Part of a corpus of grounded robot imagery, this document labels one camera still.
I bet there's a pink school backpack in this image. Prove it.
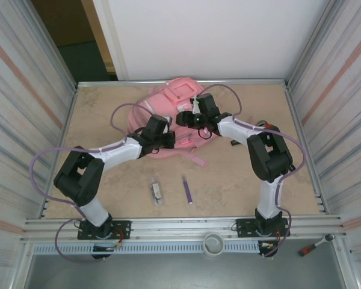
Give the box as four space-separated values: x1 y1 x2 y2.
127 77 222 168

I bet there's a purple pen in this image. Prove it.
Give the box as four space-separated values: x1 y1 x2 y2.
182 175 195 205

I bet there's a red pipe wrench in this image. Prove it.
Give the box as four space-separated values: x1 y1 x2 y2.
256 119 296 173

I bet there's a grey round cup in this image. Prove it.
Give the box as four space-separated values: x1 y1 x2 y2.
203 232 225 258

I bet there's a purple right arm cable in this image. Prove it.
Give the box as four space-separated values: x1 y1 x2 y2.
192 84 307 259

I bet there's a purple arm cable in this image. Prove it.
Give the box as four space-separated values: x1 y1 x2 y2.
28 103 156 264
192 84 307 259

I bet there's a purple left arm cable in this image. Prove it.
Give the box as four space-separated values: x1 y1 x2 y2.
28 103 156 264

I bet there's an aluminium table frame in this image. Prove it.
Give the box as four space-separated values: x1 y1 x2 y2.
23 78 348 244

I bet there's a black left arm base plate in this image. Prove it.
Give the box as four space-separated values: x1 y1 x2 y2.
77 219 132 241

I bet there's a slotted grey cable duct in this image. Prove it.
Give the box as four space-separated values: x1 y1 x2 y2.
32 240 277 255

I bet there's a white door frame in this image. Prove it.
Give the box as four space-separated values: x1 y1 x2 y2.
91 0 129 81

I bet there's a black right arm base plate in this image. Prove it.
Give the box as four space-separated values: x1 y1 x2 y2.
235 218 289 238

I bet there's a red-handled ratchet wrench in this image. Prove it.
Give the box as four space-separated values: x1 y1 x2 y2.
299 234 335 257

